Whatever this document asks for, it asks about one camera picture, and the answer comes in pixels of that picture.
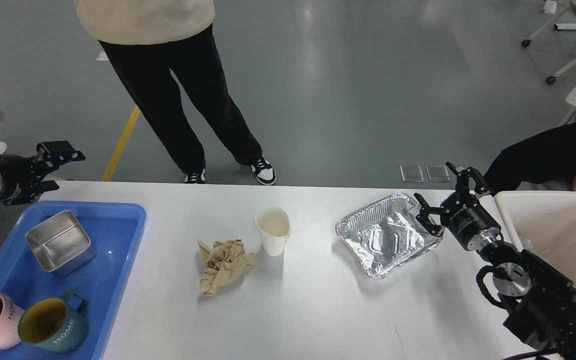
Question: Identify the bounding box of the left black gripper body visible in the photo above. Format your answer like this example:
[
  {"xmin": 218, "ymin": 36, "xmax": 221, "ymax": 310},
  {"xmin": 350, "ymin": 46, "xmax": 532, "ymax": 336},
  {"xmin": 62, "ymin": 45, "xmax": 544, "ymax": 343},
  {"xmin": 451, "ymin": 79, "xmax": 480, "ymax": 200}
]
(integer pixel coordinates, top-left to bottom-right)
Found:
[{"xmin": 0, "ymin": 154, "xmax": 34, "ymax": 202}]

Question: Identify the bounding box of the teal mug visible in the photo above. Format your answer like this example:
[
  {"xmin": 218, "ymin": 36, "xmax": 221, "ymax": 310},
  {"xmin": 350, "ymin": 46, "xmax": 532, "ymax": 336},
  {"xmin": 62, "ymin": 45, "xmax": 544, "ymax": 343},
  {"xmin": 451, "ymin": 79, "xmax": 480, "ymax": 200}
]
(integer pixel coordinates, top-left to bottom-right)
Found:
[{"xmin": 17, "ymin": 289, "xmax": 89, "ymax": 354}]

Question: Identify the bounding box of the white plastic bin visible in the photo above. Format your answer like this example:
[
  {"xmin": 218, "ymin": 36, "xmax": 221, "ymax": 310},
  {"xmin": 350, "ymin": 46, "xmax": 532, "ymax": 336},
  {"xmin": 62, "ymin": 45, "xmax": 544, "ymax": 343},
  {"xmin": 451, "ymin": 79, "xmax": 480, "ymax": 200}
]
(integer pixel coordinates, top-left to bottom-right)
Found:
[{"xmin": 494, "ymin": 190, "xmax": 576, "ymax": 287}]

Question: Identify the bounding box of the standing person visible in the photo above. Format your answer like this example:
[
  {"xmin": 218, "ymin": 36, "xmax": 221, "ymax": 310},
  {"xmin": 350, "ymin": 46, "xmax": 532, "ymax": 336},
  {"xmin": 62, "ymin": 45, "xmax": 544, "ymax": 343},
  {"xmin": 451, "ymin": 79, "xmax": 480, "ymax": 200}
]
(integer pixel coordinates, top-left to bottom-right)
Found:
[{"xmin": 74, "ymin": 0, "xmax": 277, "ymax": 186}]

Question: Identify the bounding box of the aluminium foil tray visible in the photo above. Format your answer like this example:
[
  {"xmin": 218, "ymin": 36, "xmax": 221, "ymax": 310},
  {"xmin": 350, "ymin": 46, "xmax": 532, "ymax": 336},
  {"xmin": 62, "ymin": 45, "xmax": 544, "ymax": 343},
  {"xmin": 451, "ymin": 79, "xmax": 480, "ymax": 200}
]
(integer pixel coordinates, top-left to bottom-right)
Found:
[{"xmin": 334, "ymin": 191, "xmax": 445, "ymax": 280}]

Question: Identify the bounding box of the seated person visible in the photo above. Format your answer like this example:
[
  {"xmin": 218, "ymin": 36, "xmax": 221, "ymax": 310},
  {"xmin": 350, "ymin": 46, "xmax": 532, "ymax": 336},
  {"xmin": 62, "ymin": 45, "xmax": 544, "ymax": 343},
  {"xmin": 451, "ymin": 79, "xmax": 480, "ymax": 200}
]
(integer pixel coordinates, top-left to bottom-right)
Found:
[{"xmin": 483, "ymin": 123, "xmax": 576, "ymax": 196}]

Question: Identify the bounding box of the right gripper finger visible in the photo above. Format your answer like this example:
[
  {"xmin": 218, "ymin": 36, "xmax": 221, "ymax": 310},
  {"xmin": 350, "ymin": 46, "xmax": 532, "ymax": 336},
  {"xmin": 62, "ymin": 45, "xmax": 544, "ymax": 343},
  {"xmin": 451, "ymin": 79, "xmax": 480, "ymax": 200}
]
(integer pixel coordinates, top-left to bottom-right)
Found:
[
  {"xmin": 445, "ymin": 161, "xmax": 492, "ymax": 205},
  {"xmin": 413, "ymin": 193, "xmax": 446, "ymax": 238}
]

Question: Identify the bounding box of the blue plastic tray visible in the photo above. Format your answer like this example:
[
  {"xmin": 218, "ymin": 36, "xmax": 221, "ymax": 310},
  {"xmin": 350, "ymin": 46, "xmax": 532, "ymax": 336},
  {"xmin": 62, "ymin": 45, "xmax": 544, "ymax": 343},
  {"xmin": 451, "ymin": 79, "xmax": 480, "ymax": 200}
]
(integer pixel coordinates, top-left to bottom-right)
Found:
[{"xmin": 0, "ymin": 200, "xmax": 147, "ymax": 360}]

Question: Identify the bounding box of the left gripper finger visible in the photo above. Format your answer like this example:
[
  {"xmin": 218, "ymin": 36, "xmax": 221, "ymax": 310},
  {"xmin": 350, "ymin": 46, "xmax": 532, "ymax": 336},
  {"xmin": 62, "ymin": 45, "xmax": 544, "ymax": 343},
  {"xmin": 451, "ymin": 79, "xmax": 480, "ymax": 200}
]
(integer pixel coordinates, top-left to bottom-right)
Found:
[
  {"xmin": 32, "ymin": 141, "xmax": 86, "ymax": 171},
  {"xmin": 3, "ymin": 180, "xmax": 60, "ymax": 207}
]

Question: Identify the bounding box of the white paper cup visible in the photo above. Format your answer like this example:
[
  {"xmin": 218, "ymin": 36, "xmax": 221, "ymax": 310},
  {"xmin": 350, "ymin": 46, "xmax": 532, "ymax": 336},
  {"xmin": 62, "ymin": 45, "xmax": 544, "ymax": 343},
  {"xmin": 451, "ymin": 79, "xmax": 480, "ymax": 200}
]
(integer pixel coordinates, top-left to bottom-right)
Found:
[{"xmin": 254, "ymin": 207, "xmax": 291, "ymax": 256}]

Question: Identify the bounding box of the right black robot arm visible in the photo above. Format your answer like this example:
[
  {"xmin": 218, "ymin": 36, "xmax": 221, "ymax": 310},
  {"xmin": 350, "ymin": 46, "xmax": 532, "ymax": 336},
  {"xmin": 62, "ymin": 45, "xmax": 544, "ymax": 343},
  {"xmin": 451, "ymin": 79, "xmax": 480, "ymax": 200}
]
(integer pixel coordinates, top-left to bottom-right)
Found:
[{"xmin": 414, "ymin": 162, "xmax": 576, "ymax": 360}]

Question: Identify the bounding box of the crumpled brown paper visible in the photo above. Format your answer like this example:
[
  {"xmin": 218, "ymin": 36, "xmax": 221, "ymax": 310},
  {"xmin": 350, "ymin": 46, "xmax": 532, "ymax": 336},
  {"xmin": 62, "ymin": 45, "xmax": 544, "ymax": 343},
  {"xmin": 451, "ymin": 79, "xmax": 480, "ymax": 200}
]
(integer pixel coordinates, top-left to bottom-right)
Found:
[{"xmin": 197, "ymin": 239, "xmax": 259, "ymax": 296}]

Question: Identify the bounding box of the stainless steel box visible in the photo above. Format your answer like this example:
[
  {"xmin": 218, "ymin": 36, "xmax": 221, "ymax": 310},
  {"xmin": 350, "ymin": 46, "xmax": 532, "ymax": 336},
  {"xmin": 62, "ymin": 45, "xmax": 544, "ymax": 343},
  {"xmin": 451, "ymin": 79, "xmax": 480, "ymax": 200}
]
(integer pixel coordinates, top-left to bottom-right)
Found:
[{"xmin": 26, "ymin": 210, "xmax": 96, "ymax": 277}]

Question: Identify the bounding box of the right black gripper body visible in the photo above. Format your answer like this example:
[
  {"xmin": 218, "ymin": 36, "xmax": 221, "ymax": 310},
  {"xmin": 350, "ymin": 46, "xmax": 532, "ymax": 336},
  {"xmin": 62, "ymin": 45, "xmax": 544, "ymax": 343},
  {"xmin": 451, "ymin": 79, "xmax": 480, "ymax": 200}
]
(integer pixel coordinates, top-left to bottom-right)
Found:
[{"xmin": 442, "ymin": 203, "xmax": 501, "ymax": 251}]

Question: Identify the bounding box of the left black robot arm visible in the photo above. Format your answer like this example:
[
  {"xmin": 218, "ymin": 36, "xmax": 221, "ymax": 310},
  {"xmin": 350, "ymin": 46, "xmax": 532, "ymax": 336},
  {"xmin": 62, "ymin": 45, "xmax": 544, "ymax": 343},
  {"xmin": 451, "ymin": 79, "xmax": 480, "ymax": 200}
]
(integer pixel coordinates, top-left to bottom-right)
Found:
[{"xmin": 0, "ymin": 140, "xmax": 86, "ymax": 207}]

